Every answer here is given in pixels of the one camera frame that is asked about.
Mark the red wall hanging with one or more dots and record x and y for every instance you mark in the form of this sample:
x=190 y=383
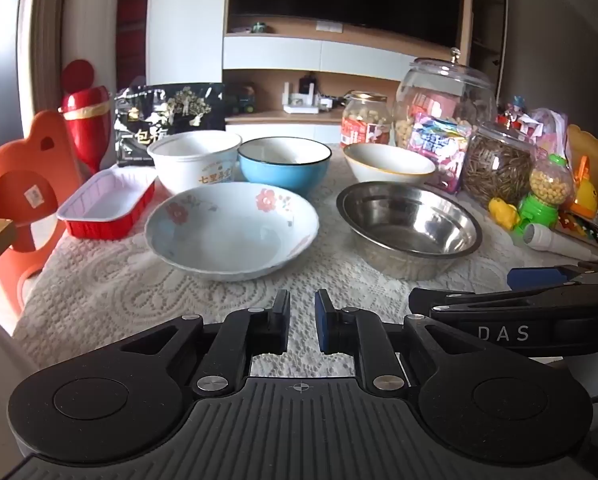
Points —
x=131 y=35

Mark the colourful toy figurine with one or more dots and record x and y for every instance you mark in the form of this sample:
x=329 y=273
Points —
x=514 y=110

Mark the blue enamel bowl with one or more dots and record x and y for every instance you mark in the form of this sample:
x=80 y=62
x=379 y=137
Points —
x=279 y=175

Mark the colourful flat toy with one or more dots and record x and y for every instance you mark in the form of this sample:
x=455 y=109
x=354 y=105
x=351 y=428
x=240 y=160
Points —
x=579 y=227

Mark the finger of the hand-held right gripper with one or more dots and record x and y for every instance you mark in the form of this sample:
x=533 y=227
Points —
x=534 y=278

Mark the yellow and orange duck toy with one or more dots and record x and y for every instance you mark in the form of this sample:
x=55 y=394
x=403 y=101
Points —
x=585 y=195

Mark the white paper bowl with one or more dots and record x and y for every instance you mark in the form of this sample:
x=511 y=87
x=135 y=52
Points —
x=194 y=170

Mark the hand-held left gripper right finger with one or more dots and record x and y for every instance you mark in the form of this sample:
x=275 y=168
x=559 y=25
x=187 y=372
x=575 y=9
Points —
x=323 y=322

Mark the small yellow duck toy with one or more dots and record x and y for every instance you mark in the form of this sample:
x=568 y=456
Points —
x=503 y=210

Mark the white flashlight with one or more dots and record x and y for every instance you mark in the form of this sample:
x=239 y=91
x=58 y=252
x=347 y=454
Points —
x=554 y=242

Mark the red foil tray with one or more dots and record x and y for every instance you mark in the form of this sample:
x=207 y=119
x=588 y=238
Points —
x=104 y=195

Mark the small green shelf ornament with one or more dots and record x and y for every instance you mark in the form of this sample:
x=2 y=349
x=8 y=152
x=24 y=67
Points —
x=259 y=26

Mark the pink snack packet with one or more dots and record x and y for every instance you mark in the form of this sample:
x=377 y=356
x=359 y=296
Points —
x=439 y=150

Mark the green toy vehicle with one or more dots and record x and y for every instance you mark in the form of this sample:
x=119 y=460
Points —
x=241 y=100

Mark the orange bear-shaped chair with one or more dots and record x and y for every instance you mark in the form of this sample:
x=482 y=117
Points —
x=9 y=170

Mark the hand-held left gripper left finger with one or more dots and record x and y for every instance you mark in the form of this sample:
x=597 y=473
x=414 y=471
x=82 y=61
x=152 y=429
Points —
x=282 y=322

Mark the glass jar of sunflower seeds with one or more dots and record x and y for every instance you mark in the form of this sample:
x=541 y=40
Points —
x=499 y=170

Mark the white gold-rimmed bowl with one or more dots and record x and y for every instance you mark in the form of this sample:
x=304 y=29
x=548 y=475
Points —
x=379 y=165

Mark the beige curtain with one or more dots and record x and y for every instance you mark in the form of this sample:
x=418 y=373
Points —
x=44 y=35

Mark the small white box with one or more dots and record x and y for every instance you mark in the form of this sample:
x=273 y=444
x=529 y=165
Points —
x=329 y=26

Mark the pink plastic bag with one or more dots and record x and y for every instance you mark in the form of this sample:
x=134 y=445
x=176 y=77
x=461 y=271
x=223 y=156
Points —
x=549 y=125

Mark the black snack bag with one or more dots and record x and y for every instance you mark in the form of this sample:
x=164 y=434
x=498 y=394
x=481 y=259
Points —
x=169 y=110

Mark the green gumball dispenser toy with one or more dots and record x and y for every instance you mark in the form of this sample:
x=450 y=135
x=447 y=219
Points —
x=551 y=185

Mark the white power strip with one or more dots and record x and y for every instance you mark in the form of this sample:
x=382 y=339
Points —
x=329 y=102

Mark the peanut jar with gold lid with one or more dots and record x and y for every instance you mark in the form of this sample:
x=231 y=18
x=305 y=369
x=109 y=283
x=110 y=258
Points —
x=364 y=120

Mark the white and wood cabinet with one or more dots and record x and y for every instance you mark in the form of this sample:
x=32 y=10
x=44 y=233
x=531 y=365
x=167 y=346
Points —
x=279 y=55

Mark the black network box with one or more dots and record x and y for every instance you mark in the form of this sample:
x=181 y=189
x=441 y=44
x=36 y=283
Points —
x=307 y=84

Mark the large glass jar with lid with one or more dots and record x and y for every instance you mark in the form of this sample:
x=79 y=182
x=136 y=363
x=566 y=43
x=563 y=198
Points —
x=444 y=90

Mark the red bottle-shaped container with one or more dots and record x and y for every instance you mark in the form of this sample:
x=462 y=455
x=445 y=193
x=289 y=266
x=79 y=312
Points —
x=86 y=130

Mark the white lace tablecloth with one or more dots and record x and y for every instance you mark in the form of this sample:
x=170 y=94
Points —
x=104 y=285

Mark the stainless steel bowl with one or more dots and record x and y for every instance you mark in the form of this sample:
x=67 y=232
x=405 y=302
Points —
x=409 y=225

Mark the floral ceramic bowl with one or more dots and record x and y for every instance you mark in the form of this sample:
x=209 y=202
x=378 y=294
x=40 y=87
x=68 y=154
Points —
x=229 y=230

